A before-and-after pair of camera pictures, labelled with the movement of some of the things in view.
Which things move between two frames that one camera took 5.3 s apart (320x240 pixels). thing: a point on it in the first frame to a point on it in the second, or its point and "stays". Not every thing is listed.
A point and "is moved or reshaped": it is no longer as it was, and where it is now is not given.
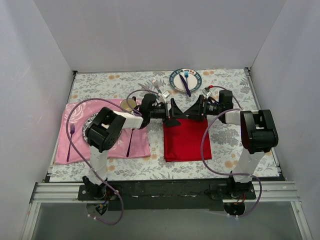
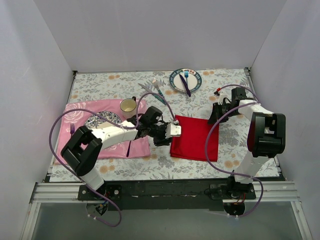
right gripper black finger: x=198 y=111 to x=215 y=115
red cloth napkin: x=183 y=142 is moved or reshaped
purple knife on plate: x=184 y=82 stays
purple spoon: x=128 y=151 stays
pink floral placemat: x=71 y=147 stays
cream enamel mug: x=124 y=105 stays
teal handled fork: x=154 y=81 stays
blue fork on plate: x=186 y=75 stays
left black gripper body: x=166 y=111 to x=162 y=133
